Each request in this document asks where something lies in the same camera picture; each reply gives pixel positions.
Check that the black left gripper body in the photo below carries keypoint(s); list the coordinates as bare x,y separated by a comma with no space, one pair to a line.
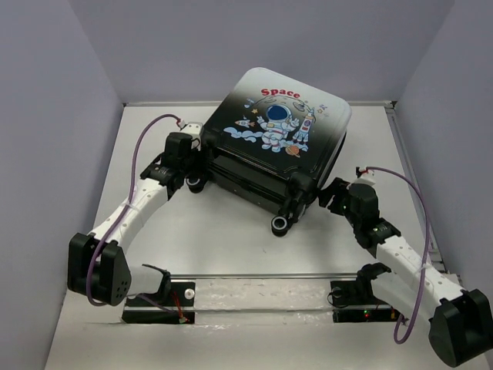
191,166

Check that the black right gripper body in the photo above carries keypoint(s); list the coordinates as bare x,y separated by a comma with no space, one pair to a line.
351,216

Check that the black kids suitcase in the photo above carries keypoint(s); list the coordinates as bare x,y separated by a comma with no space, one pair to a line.
278,141

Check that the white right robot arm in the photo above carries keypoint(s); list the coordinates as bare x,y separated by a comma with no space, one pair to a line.
458,321

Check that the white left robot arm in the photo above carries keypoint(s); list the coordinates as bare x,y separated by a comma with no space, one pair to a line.
97,265

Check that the white foreground platform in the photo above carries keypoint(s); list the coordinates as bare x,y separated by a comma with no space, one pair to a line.
92,338

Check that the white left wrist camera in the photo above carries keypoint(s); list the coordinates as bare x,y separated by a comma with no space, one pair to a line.
194,129

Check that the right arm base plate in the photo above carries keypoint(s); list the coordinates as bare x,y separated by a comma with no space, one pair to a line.
366,304

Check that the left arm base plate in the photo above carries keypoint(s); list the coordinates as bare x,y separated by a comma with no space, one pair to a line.
174,307

